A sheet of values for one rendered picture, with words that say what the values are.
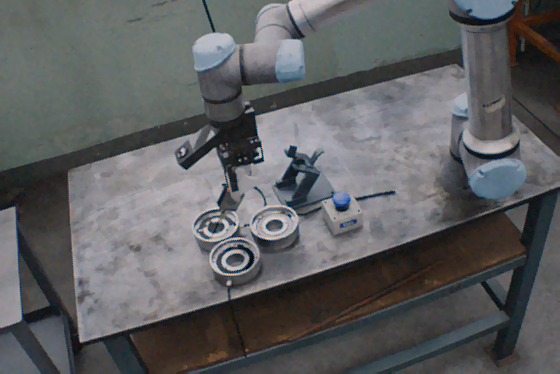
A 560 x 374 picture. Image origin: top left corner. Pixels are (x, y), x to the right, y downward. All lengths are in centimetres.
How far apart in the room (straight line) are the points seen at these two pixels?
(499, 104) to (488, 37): 14
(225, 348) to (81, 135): 176
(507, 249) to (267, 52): 91
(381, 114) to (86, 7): 150
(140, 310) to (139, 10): 171
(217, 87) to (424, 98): 82
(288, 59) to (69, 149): 212
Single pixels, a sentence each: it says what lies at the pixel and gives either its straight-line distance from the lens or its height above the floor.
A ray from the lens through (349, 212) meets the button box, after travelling 131.
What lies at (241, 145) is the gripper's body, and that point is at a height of 107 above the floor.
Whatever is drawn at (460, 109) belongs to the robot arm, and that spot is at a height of 103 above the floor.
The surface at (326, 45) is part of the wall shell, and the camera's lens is 304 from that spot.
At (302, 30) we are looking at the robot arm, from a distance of 115.
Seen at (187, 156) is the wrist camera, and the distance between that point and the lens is 116.
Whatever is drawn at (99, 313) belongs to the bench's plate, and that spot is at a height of 80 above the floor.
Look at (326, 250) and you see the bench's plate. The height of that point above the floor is 80.
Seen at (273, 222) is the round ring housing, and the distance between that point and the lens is 135.
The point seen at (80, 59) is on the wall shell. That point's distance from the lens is 280.
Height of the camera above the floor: 176
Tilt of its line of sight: 39 degrees down
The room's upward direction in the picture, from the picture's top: 8 degrees counter-clockwise
